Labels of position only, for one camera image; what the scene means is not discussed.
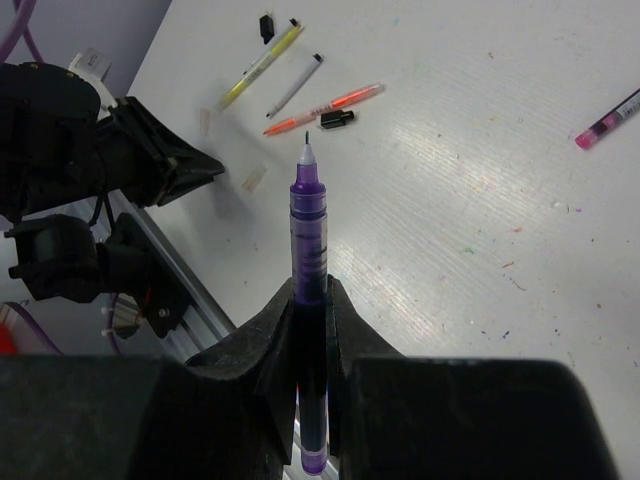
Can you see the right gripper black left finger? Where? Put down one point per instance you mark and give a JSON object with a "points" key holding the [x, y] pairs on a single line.
{"points": [[227, 413]]}

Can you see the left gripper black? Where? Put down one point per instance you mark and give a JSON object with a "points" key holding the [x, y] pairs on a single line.
{"points": [[56, 150]]}

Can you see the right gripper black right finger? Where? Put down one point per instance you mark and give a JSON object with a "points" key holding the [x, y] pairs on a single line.
{"points": [[393, 416]]}

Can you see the clear cap small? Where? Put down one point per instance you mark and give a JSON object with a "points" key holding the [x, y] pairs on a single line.
{"points": [[254, 178]]}

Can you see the purple pen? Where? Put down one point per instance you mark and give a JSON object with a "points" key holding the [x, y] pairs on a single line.
{"points": [[308, 233]]}

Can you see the orange pen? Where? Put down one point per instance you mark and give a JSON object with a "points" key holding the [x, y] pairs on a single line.
{"points": [[349, 99]]}

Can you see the red pen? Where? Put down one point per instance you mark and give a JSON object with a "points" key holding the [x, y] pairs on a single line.
{"points": [[609, 122]]}

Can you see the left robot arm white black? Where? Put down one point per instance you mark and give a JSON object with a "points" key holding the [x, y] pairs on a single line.
{"points": [[81, 250]]}

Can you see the white pen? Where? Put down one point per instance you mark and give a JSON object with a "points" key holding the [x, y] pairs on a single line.
{"points": [[316, 61]]}

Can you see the yellow pen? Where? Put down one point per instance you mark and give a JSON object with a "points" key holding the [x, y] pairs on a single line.
{"points": [[265, 61]]}

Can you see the black pen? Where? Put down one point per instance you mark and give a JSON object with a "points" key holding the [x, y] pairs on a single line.
{"points": [[336, 119]]}

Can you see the black pen cap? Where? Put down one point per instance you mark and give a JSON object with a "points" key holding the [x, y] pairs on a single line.
{"points": [[266, 28]]}

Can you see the clear cap left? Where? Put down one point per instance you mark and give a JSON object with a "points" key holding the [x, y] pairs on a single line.
{"points": [[204, 121]]}

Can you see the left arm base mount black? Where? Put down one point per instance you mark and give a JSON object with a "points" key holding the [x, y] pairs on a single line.
{"points": [[160, 301]]}

